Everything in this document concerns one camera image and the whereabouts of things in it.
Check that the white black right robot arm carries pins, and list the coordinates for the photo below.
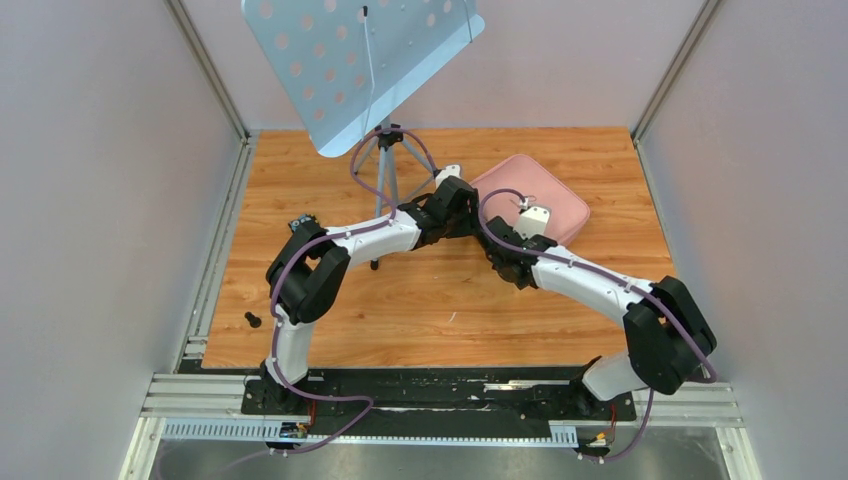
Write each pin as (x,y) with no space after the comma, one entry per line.
(667,336)

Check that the small black knob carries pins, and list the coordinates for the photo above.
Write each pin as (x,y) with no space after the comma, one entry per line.
(253,320)

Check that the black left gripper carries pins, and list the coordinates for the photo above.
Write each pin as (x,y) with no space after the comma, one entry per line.
(471,220)

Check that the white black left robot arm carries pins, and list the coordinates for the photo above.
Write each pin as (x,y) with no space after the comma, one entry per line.
(306,276)

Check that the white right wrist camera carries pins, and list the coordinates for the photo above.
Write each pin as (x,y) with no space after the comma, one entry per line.
(532,221)

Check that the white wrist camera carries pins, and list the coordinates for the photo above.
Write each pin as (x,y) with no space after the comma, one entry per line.
(532,221)
(449,171)

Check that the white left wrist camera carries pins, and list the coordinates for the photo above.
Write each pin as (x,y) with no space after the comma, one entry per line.
(449,171)

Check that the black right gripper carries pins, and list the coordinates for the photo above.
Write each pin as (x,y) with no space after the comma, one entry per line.
(512,229)

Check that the pink medicine kit case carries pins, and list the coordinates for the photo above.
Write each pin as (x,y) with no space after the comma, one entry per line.
(568,212)

